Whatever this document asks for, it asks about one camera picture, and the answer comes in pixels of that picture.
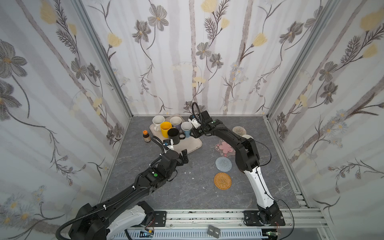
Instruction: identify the grey-blue woven round coaster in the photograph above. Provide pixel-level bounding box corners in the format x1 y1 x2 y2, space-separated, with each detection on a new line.
215 157 233 173

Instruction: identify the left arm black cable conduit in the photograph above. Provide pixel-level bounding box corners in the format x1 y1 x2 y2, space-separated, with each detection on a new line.
55 136 169 240

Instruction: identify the pink flower silicone coaster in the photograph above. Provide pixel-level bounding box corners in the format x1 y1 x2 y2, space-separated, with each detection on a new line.
215 139 236 158

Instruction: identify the lavender white cup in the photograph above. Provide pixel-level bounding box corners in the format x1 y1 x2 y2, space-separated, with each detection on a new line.
170 116 183 131

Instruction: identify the rattan wicker round coaster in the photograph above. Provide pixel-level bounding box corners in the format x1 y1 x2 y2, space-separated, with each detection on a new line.
214 173 232 191

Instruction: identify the beige plastic tray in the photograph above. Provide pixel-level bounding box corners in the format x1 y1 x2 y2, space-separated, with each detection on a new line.
150 115 203 153

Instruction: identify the plain white mug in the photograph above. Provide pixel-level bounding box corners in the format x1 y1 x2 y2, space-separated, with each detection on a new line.
242 134 253 139

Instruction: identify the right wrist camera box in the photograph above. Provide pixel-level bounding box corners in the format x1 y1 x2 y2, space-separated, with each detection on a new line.
189 118 201 129

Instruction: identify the white speckled mug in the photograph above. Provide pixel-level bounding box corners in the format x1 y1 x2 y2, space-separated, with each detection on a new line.
152 115 165 132

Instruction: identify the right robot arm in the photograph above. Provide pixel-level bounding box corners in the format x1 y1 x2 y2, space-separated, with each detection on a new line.
189 111 286 226

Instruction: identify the blue floral mug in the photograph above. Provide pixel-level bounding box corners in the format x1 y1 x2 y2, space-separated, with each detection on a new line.
181 121 194 138

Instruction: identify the yellow cup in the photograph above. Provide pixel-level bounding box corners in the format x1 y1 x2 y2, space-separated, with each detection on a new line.
160 121 172 139

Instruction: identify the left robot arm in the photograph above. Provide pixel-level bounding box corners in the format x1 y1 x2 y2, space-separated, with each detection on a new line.
56 150 189 240

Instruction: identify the multicolour woven round coaster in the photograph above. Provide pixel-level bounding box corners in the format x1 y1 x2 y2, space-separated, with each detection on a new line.
232 126 247 137

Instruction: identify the aluminium frame rail base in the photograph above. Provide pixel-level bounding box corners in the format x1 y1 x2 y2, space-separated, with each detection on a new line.
114 208 334 240

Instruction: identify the black cup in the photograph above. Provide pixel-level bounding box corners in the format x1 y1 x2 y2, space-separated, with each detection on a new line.
168 128 186 145

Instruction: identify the brown bottle orange cap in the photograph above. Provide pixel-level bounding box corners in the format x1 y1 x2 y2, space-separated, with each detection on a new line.
143 130 151 143

